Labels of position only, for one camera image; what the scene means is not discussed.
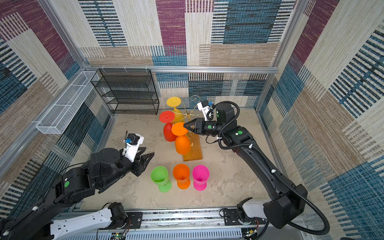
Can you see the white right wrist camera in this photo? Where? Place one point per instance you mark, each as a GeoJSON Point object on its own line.
{"type": "Point", "coordinates": [207, 108]}

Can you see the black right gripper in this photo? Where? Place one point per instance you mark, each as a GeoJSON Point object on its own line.
{"type": "Point", "coordinates": [199, 127]}

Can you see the black mesh shelf rack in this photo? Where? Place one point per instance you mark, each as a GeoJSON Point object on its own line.
{"type": "Point", "coordinates": [127, 91]}

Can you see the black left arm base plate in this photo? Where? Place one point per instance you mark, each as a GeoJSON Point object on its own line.
{"type": "Point", "coordinates": [133, 220]}

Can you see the yellow wine glass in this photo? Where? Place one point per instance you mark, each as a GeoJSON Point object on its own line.
{"type": "Point", "coordinates": [174, 102]}

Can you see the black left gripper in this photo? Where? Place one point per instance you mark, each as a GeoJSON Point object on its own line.
{"type": "Point", "coordinates": [140, 166]}

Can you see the orange wine glass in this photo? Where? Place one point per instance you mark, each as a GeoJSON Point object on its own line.
{"type": "Point", "coordinates": [181, 173]}
{"type": "Point", "coordinates": [182, 142]}

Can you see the gold wire wine glass rack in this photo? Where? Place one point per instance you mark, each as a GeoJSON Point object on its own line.
{"type": "Point", "coordinates": [196, 150]}

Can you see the red wine glass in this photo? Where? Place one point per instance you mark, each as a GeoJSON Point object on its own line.
{"type": "Point", "coordinates": [167, 117]}

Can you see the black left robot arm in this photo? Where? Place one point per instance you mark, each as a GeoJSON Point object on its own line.
{"type": "Point", "coordinates": [100, 172]}

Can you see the orange wine glass back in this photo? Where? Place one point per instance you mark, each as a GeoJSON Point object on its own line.
{"type": "Point", "coordinates": [181, 173]}

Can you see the aluminium front rail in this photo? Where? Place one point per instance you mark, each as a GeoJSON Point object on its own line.
{"type": "Point", "coordinates": [171, 224]}

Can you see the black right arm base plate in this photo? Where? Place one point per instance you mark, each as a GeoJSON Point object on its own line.
{"type": "Point", "coordinates": [231, 218]}

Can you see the orange wine glass front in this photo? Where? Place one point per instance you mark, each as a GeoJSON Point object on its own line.
{"type": "Point", "coordinates": [182, 142]}

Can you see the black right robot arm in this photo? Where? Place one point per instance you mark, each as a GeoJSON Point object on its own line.
{"type": "Point", "coordinates": [287, 200]}

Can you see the pink wine glass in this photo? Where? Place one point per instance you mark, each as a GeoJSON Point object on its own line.
{"type": "Point", "coordinates": [201, 175]}

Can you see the green wine glass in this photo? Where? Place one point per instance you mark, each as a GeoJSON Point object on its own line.
{"type": "Point", "coordinates": [160, 176]}

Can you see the white mesh wall basket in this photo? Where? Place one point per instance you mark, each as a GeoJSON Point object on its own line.
{"type": "Point", "coordinates": [59, 116]}

